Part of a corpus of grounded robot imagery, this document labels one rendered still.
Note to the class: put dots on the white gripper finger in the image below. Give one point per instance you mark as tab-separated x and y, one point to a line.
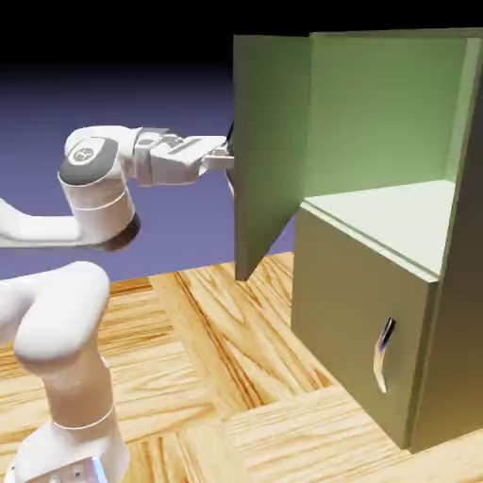
219	162

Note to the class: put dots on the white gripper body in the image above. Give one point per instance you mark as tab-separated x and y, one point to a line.
177	160

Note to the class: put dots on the green cabinet door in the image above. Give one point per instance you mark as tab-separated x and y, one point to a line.
264	151
354	320

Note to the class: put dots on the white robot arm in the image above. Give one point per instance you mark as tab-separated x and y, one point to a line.
90	196

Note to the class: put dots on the green cabinet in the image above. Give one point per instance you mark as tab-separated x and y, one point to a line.
392	211

